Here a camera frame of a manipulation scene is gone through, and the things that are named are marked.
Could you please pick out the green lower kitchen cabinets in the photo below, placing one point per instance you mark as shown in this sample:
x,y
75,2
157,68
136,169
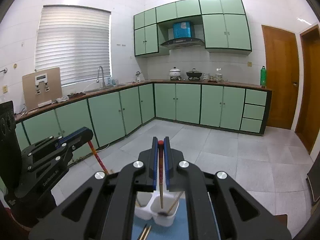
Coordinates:
x,y
114,113

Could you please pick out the white window blind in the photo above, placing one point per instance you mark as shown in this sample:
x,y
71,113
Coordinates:
x,y
76,40

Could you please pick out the small white kettle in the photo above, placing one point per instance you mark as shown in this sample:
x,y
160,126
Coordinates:
x,y
138,73

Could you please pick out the chrome sink faucet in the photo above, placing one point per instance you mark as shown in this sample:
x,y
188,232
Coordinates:
x,y
101,76

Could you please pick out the cardboard box water purifier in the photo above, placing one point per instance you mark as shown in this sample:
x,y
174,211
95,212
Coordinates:
x,y
41,88

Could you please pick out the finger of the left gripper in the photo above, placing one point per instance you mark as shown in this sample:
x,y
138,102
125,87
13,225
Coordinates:
x,y
77,138
49,144

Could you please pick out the blue table mat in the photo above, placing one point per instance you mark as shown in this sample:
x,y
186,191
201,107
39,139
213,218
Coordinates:
x,y
178,230

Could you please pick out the green kitchen cabinets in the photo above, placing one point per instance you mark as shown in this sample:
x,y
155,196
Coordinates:
x,y
114,113
222,24

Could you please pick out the glass jars on counter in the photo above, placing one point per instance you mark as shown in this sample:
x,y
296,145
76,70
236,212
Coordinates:
x,y
218,77

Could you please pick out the range hood with blue film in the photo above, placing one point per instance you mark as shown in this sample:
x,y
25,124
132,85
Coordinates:
x,y
180,35

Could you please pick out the black chopstick with silver band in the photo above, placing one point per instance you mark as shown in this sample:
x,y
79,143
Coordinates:
x,y
141,236

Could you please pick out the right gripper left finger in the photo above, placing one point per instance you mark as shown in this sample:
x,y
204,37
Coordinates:
x,y
103,206

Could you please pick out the green bottle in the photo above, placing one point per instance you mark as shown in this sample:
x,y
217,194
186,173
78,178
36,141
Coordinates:
x,y
263,77

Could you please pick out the white two-compartment utensil holder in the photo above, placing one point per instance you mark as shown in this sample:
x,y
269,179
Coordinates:
x,y
150,207

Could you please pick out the black oven appliance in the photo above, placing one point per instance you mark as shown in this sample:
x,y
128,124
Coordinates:
x,y
11,158

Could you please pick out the brown wooden door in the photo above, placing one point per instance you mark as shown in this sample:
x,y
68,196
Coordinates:
x,y
282,70
308,122

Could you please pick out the black wok with lid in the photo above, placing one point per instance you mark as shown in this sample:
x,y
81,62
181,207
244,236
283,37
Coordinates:
x,y
194,74

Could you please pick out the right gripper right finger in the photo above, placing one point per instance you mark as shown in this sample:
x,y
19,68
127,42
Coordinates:
x,y
217,206

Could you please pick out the green upper kitchen cabinets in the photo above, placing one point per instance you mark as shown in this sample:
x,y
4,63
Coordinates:
x,y
222,24

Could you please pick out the white cooking pot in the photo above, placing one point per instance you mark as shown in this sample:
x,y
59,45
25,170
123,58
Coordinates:
x,y
175,74

